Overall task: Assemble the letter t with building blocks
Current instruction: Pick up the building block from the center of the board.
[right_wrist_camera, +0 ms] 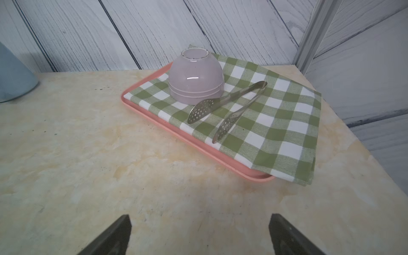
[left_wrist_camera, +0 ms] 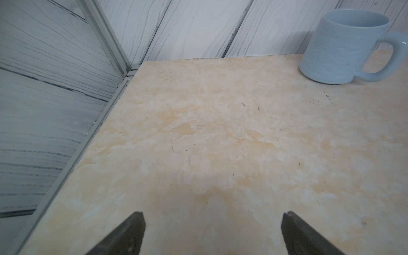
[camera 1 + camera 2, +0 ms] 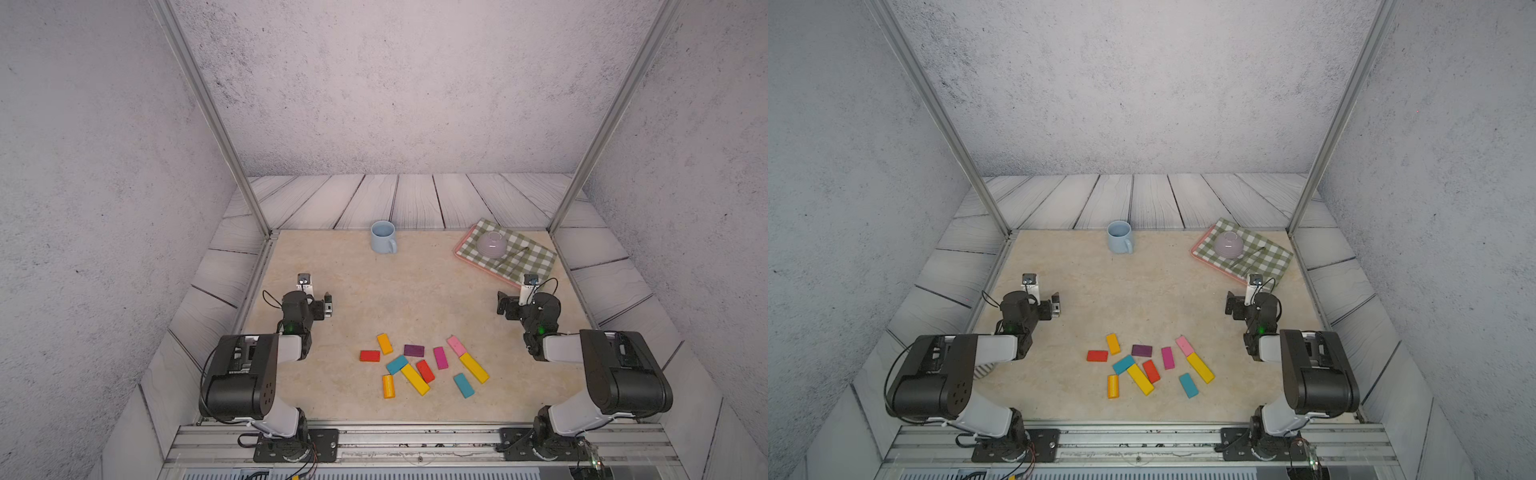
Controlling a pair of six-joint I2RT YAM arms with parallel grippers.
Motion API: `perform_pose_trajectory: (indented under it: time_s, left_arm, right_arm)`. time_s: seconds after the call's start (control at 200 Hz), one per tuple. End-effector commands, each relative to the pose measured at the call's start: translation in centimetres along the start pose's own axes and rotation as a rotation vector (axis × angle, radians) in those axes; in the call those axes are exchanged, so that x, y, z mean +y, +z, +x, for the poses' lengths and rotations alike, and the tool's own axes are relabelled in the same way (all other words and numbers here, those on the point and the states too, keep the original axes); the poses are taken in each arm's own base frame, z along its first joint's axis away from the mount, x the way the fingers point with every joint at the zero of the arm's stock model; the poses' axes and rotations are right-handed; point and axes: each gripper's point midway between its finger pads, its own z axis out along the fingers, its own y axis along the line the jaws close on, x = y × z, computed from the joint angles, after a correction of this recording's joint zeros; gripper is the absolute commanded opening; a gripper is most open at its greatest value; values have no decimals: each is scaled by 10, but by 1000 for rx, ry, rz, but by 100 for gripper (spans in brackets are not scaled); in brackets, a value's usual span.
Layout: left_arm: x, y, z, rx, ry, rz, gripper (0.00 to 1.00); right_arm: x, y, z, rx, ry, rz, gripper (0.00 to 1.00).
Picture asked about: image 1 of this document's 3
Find green white checkered cloth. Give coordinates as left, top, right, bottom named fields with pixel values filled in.
left=125, top=55, right=322, bottom=186

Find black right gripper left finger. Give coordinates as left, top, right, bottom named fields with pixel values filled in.
left=78, top=215, right=132, bottom=255

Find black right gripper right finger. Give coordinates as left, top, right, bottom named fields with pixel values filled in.
left=269, top=214, right=325, bottom=255

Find light blue mug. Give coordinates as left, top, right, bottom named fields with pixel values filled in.
left=1, top=43, right=39, bottom=103

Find pink plastic tray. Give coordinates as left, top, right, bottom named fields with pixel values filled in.
left=121, top=63, right=275, bottom=183

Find metal serving tongs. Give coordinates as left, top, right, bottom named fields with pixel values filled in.
left=187, top=80, right=268, bottom=145

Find right aluminium frame post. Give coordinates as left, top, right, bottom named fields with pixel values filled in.
left=293, top=0, right=343, bottom=74

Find pink upside-down bowl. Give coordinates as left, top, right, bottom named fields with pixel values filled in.
left=168, top=47, right=225, bottom=105

